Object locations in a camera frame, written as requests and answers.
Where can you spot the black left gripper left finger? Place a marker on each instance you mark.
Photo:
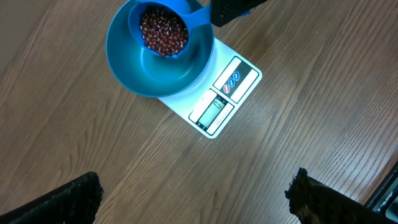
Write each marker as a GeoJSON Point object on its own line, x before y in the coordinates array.
{"type": "Point", "coordinates": [77, 201]}

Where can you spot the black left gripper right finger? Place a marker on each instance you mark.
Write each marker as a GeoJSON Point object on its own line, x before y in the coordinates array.
{"type": "Point", "coordinates": [312, 202]}

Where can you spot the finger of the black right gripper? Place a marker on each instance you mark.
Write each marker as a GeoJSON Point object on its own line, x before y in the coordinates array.
{"type": "Point", "coordinates": [224, 11]}

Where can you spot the blue plastic measuring scoop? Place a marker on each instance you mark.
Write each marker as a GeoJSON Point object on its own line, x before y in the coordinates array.
{"type": "Point", "coordinates": [192, 18]}

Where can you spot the white digital kitchen scale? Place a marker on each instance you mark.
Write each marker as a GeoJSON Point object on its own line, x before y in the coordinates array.
{"type": "Point", "coordinates": [210, 103]}

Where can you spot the teal metal bowl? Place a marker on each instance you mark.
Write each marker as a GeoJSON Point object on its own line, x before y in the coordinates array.
{"type": "Point", "coordinates": [145, 73]}

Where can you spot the red beans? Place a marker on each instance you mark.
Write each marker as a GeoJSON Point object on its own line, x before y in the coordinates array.
{"type": "Point", "coordinates": [163, 31]}

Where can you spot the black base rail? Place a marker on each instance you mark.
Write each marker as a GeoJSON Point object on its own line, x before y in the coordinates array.
{"type": "Point", "coordinates": [384, 199]}

